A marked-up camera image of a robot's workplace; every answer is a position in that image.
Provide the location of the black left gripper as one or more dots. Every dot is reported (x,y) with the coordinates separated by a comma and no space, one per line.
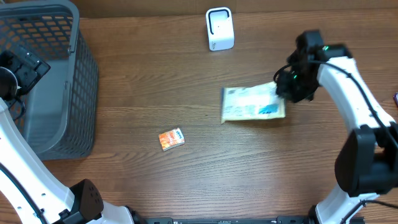
(31,76)

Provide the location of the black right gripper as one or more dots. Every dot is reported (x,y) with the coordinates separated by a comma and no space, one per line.
(285,91)

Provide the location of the yellow wet wipes pack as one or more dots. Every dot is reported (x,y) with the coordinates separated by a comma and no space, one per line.
(258,102)

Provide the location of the small orange snack packet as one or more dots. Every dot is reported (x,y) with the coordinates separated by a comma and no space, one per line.
(171,139)

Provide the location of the red purple pad package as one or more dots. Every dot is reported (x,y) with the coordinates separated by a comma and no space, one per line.
(395,98)

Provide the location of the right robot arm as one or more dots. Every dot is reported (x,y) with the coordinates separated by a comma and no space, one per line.
(366,166)

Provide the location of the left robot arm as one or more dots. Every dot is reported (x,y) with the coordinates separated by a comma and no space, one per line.
(36,195)

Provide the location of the white barcode scanner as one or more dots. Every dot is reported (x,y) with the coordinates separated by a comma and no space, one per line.
(219,24)

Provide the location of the dark grey plastic basket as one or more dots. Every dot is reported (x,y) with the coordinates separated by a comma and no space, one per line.
(59,122)

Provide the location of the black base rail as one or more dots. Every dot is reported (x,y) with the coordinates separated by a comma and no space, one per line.
(276,220)

